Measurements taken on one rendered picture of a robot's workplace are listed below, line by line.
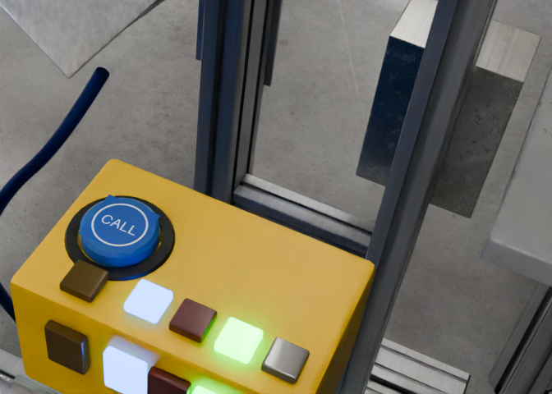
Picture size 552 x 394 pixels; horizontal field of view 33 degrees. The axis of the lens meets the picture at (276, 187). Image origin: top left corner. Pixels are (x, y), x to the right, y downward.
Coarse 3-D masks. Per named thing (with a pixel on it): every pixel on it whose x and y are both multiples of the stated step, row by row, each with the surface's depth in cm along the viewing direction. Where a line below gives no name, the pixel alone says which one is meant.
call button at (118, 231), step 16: (96, 208) 48; (112, 208) 48; (128, 208) 48; (144, 208) 48; (80, 224) 47; (96, 224) 47; (112, 224) 47; (128, 224) 47; (144, 224) 47; (80, 240) 47; (96, 240) 46; (112, 240) 46; (128, 240) 46; (144, 240) 47; (96, 256) 46; (112, 256) 46; (128, 256) 46; (144, 256) 47
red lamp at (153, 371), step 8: (152, 368) 45; (152, 376) 44; (160, 376) 44; (168, 376) 44; (176, 376) 44; (152, 384) 45; (160, 384) 44; (168, 384) 44; (176, 384) 44; (184, 384) 44; (152, 392) 45; (160, 392) 45; (168, 392) 45; (176, 392) 44; (184, 392) 44
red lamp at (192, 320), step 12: (192, 300) 45; (180, 312) 44; (192, 312) 44; (204, 312) 44; (216, 312) 45; (180, 324) 44; (192, 324) 44; (204, 324) 44; (192, 336) 44; (204, 336) 44
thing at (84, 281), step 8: (80, 264) 46; (88, 264) 46; (72, 272) 45; (80, 272) 45; (88, 272) 45; (96, 272) 45; (104, 272) 45; (64, 280) 45; (72, 280) 45; (80, 280) 45; (88, 280) 45; (96, 280) 45; (104, 280) 45; (64, 288) 45; (72, 288) 45; (80, 288) 45; (88, 288) 45; (96, 288) 45; (80, 296) 45; (88, 296) 44
